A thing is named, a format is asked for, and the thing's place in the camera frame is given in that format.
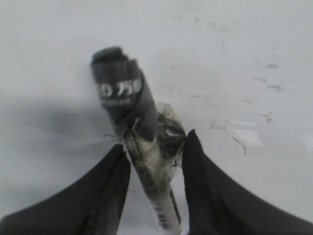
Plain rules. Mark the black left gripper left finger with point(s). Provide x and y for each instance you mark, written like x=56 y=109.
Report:
x=93 y=205

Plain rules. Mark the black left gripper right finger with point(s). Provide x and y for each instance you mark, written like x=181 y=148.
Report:
x=218 y=205

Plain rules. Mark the white whiteboard marker black cap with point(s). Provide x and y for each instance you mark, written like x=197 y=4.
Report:
x=152 y=132

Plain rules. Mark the white whiteboard with aluminium frame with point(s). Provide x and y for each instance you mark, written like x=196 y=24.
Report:
x=238 y=72

